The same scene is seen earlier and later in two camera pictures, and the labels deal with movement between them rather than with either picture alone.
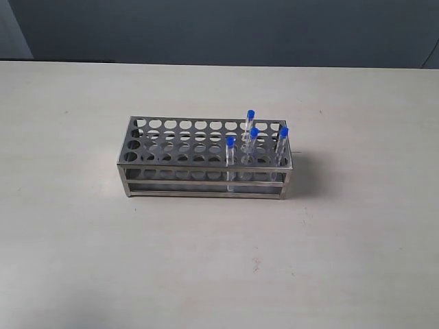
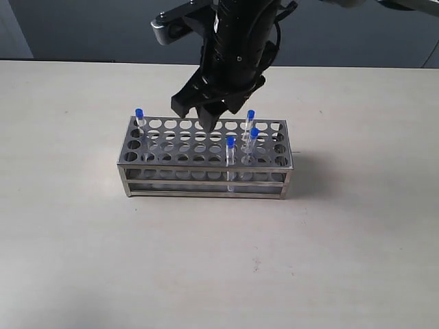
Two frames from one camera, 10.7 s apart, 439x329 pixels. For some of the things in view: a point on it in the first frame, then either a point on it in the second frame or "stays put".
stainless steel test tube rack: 206,157 stays put
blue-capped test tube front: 230,143 stays put
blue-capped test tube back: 250,123 stays put
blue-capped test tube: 284,135 -> 139,115
